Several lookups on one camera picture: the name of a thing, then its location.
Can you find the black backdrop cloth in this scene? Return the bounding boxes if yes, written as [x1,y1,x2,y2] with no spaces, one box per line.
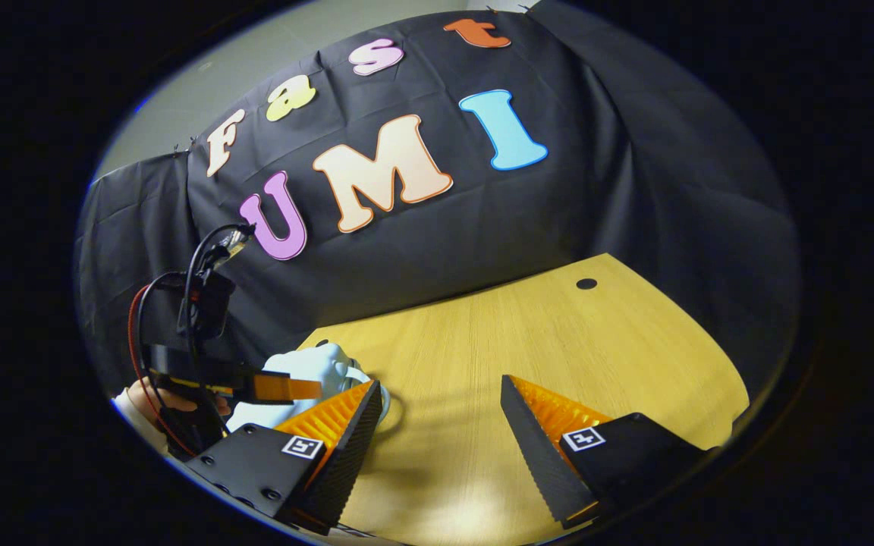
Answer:
[73,0,802,395]

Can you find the black cable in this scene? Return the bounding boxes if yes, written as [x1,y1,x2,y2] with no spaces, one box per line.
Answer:
[182,223,256,374]

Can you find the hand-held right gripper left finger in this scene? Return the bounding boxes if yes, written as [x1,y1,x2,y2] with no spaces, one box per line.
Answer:
[182,378,384,535]

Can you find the red cable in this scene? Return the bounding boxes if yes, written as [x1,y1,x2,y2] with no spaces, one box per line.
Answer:
[127,284,200,460]

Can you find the light blue suitcase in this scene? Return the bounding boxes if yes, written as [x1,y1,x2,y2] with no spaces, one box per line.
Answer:
[226,343,393,434]

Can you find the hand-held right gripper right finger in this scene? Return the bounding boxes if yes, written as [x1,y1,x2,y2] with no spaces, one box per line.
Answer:
[499,373,712,531]

